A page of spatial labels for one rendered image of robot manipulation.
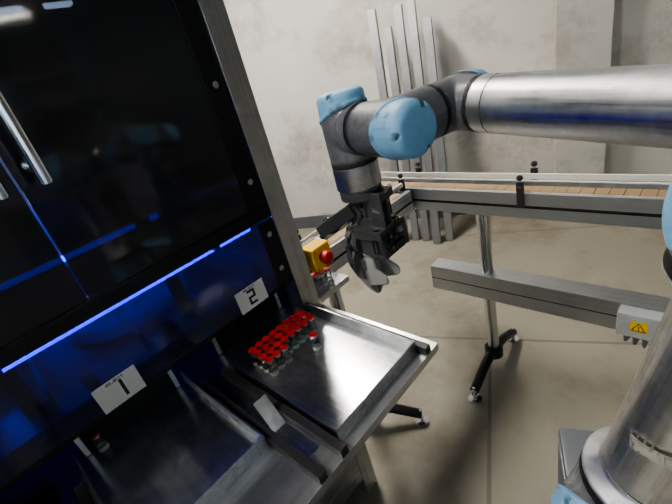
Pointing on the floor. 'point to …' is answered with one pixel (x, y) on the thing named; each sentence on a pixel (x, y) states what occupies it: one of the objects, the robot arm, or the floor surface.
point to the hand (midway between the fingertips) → (374, 285)
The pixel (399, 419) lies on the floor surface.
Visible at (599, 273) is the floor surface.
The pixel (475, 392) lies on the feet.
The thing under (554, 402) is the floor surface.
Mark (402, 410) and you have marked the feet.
